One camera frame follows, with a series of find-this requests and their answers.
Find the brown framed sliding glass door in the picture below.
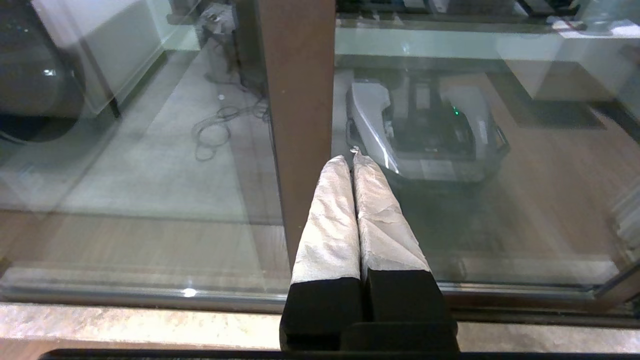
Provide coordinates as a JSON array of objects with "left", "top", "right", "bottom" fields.
[{"left": 234, "top": 0, "right": 640, "bottom": 318}]

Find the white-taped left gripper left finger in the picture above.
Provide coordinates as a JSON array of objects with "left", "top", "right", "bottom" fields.
[{"left": 279, "top": 155, "right": 364, "bottom": 352}]

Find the grey-taped left gripper right finger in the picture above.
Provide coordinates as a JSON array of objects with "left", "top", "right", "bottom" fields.
[{"left": 351, "top": 146, "right": 458, "bottom": 326}]

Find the brown framed fixed glass panel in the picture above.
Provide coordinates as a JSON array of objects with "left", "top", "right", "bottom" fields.
[{"left": 0, "top": 0, "right": 337, "bottom": 303}]

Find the metal floor door track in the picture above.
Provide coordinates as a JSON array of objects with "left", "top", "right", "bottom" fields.
[{"left": 0, "top": 277, "right": 640, "bottom": 328}]

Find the dark front-loading washing machine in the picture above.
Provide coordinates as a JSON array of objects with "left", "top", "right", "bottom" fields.
[{"left": 0, "top": 0, "right": 87, "bottom": 145}]

